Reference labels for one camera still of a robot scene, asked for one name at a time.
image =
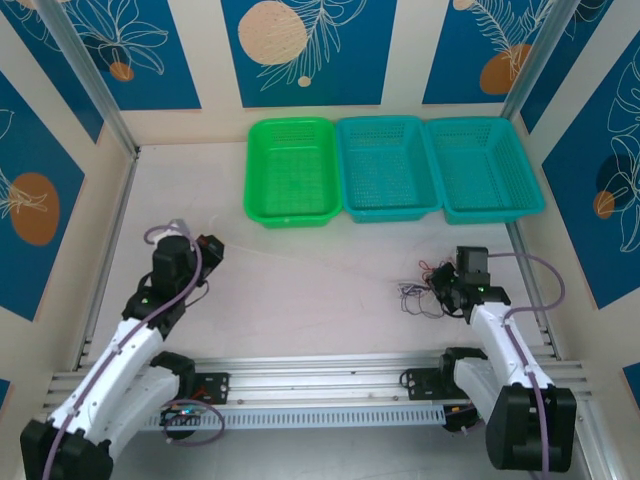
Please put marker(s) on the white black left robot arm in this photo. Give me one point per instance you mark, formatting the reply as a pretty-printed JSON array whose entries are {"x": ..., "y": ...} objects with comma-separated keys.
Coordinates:
[{"x": 130, "y": 350}]

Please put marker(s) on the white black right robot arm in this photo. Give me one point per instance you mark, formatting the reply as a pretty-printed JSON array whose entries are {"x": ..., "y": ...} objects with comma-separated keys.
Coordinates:
[{"x": 500, "y": 340}]

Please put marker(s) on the green plastic basket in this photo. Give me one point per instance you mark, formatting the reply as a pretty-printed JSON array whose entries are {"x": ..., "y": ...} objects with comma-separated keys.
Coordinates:
[{"x": 292, "y": 175}]

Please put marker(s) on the teal plastic basket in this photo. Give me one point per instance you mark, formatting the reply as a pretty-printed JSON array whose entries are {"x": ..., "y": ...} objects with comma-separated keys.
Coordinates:
[
  {"x": 482, "y": 170},
  {"x": 387, "y": 170}
]

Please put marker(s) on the small circuit board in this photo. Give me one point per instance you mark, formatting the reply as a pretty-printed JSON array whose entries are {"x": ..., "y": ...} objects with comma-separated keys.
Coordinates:
[
  {"x": 182, "y": 415},
  {"x": 462, "y": 417}
]

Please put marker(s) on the aluminium side rail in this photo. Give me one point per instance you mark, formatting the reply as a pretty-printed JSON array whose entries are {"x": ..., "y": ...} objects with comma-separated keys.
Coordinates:
[
  {"x": 107, "y": 260},
  {"x": 537, "y": 310}
]

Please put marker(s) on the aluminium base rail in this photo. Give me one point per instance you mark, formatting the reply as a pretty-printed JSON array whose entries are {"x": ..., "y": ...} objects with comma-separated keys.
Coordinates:
[{"x": 310, "y": 370}]

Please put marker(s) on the aluminium corner post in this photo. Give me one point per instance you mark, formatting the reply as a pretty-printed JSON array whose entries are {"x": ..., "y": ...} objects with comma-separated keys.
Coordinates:
[
  {"x": 537, "y": 60},
  {"x": 95, "y": 85}
]

